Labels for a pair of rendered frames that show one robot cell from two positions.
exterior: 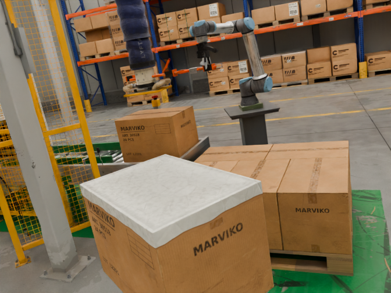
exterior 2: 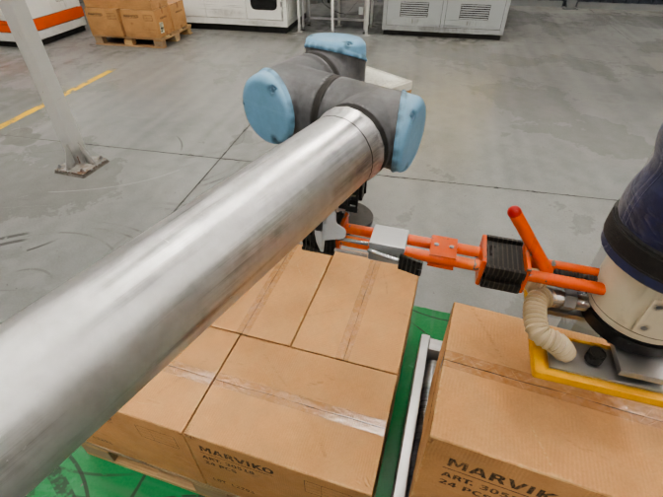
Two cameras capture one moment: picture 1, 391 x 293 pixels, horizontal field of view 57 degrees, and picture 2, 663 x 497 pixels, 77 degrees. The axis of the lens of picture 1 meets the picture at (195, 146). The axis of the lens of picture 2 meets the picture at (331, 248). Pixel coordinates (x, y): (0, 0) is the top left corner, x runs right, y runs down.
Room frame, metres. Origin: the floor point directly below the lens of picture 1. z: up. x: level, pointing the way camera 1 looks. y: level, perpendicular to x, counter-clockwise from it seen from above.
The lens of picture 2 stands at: (3.65, -0.30, 1.80)
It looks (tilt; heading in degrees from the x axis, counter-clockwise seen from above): 40 degrees down; 172
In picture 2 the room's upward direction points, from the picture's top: straight up
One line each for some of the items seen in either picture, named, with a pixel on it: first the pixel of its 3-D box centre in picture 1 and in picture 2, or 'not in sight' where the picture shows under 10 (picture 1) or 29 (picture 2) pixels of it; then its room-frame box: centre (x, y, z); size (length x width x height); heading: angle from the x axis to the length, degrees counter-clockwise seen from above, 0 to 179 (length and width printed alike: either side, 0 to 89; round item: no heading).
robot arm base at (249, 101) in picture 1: (248, 99); not in sight; (3.72, -0.63, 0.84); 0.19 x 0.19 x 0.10
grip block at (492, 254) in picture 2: (170, 73); (501, 262); (3.12, 0.10, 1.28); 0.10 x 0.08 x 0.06; 156
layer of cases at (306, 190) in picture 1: (264, 188); (257, 345); (2.53, -0.46, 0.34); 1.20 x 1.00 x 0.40; 65
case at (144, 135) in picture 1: (158, 134); (549, 439); (3.24, 0.32, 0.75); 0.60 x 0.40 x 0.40; 62
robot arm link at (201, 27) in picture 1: (201, 28); (334, 78); (3.00, -0.20, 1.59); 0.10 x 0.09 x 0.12; 139
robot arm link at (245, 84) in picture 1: (247, 86); not in sight; (3.72, -0.63, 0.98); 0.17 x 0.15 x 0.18; 49
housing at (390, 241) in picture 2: (194, 70); (388, 244); (3.03, -0.10, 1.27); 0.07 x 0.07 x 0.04; 66
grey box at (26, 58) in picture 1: (17, 52); not in sight; (2.57, 1.08, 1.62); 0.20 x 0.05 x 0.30; 65
